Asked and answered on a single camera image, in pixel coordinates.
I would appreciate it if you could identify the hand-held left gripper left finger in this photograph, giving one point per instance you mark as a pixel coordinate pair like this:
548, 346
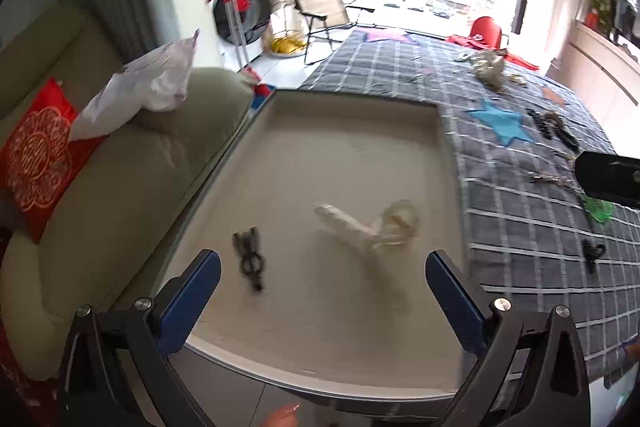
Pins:
192, 302

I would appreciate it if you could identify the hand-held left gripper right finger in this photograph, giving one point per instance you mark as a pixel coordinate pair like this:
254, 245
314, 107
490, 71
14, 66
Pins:
455, 302

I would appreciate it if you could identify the green translucent bangle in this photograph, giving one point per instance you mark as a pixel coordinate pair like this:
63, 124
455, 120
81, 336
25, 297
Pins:
599, 210

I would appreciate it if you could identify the dark hair claw clip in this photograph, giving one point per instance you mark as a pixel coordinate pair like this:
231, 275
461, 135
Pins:
592, 252

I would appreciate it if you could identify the beige jewelry tray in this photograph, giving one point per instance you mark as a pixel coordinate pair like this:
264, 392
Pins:
325, 157

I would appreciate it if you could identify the silver metal hair pin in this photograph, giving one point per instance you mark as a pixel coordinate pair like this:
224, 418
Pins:
550, 179

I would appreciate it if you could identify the brown hair clip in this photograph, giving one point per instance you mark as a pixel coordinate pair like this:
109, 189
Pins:
562, 131

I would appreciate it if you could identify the black comb hair clip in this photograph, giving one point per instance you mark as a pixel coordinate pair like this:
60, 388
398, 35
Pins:
540, 123

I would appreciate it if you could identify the grey checkered blanket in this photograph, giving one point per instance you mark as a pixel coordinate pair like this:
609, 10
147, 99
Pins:
510, 217

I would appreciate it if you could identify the beige cabinet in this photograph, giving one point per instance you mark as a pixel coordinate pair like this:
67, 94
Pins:
600, 67

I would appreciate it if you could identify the grey-green sofa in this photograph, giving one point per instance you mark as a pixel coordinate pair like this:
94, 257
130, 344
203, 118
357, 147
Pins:
125, 187

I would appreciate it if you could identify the gold scrunchie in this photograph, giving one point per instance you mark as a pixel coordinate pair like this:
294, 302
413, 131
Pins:
490, 68

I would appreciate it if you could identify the potted flowers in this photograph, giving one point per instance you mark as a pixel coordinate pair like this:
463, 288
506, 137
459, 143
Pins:
597, 9

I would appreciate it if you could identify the red chair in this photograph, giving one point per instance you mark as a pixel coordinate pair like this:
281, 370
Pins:
486, 29

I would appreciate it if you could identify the red cloth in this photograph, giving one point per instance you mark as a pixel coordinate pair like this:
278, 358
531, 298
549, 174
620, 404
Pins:
460, 41

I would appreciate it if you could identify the red patterned cushion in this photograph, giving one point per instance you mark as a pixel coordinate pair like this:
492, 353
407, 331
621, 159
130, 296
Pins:
40, 157

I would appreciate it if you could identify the blue dustpan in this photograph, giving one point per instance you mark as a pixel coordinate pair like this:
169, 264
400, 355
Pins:
262, 97

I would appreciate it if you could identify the white plastic bag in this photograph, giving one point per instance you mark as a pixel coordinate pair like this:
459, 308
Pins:
145, 82

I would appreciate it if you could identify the basket with yellow contents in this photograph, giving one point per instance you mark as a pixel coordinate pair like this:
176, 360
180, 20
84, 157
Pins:
287, 46

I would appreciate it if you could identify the beige folding chair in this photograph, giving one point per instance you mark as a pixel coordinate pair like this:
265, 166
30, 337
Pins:
322, 9

